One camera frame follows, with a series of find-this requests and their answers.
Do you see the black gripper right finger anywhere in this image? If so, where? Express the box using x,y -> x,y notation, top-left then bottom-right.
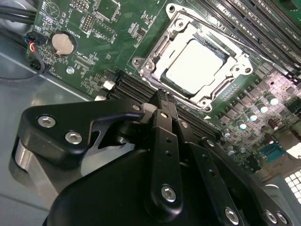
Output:
168,94 -> 294,226

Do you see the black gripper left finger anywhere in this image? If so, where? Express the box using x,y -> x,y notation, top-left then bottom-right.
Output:
20,89 -> 184,218

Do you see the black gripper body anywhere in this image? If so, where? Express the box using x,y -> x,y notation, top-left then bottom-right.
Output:
41,148 -> 212,226

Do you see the silver square CPU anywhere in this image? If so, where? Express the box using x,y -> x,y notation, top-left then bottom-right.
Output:
159,39 -> 232,97

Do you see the thin metal locking lever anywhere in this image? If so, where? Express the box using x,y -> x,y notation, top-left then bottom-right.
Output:
178,11 -> 253,76

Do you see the metal socket cover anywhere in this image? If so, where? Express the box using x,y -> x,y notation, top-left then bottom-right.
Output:
141,14 -> 245,104

